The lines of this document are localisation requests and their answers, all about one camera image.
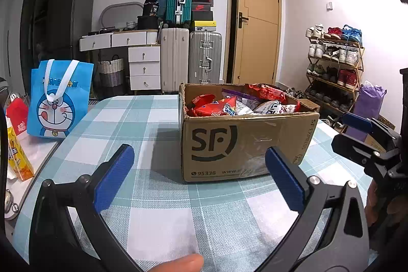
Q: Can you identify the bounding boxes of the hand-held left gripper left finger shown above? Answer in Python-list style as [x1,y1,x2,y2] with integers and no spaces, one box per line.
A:
[29,144,142,272]

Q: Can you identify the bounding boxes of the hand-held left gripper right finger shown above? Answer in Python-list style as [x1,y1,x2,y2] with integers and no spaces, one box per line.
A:
[255,146,372,272]

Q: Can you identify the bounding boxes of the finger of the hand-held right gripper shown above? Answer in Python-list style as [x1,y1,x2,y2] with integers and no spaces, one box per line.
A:
[342,113,400,143]
[331,133,388,166]

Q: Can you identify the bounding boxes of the brown cardboard box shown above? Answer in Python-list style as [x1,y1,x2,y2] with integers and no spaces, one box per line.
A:
[178,82,321,183]

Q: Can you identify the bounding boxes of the white red noodle snack bag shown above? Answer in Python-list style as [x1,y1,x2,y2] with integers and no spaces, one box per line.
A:
[255,100,300,115]

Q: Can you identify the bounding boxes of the red barcode snack packet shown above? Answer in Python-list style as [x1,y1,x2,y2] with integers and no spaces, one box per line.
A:
[245,83,287,102]

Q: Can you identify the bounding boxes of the white purple snack bag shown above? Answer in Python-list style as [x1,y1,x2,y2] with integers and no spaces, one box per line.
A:
[221,88,265,115]

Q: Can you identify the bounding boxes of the red blue snack bag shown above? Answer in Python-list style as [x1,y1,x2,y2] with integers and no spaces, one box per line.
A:
[191,97,238,117]

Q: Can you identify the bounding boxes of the tall red snack bag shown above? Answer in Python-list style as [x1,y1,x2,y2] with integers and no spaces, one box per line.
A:
[186,94,217,116]

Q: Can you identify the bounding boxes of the person's right hand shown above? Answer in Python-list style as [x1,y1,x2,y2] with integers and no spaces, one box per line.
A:
[363,178,388,228]

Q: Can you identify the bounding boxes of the person's left hand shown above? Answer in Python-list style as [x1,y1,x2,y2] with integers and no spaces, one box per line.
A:
[147,254,205,272]

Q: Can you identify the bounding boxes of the scattered loose shoes pile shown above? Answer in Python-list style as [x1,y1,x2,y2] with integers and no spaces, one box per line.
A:
[285,86,346,133]

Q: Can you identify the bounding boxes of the purple gift bag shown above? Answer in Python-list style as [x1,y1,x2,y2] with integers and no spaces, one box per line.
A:
[346,80,387,142]

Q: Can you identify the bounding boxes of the small brown cardboard carton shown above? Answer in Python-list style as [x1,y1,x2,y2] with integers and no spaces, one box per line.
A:
[365,114,396,153]

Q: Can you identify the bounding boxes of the bamboo shoe rack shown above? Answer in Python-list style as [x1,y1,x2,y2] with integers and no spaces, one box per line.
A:
[304,36,365,115]

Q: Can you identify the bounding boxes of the rows of racked shoes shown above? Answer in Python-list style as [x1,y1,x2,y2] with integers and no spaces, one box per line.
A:
[305,23,364,113]

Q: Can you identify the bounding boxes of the blue cartoon tote bag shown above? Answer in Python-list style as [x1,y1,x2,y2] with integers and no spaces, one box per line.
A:
[27,59,94,139]

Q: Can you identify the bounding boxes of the yellow drink carton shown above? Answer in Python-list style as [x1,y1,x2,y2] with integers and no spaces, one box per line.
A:
[6,127,34,181]

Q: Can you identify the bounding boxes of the woven laundry basket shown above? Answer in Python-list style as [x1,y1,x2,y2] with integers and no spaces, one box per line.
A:
[97,55,125,88]

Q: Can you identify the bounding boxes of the silver earphone case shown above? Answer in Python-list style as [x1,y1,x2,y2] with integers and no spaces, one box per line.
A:
[4,189,20,220]

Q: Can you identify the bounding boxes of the red paper bag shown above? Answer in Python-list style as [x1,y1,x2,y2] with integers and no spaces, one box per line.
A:
[6,97,29,135]

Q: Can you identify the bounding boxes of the white drawer desk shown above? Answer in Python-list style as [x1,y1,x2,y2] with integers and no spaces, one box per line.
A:
[79,30,161,91]

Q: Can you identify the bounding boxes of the beige suitcase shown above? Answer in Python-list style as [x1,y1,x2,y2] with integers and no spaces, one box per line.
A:
[160,26,190,94]

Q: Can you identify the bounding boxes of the wooden door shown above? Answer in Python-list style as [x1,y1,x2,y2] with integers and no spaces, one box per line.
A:
[228,0,283,86]

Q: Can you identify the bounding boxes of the silver suitcase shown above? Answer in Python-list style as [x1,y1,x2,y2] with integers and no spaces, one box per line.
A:
[188,31,223,84]

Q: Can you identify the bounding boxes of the black storage box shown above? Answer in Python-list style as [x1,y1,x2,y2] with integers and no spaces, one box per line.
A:
[137,15,164,31]

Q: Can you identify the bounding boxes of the dark grey refrigerator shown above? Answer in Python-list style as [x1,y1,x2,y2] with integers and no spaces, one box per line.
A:
[48,0,95,64]

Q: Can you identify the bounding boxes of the grey oval tub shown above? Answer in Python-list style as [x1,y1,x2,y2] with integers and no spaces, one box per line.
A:
[100,2,145,29]

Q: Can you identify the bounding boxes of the black bag with white label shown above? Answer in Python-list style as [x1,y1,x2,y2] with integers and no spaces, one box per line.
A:
[143,0,160,18]

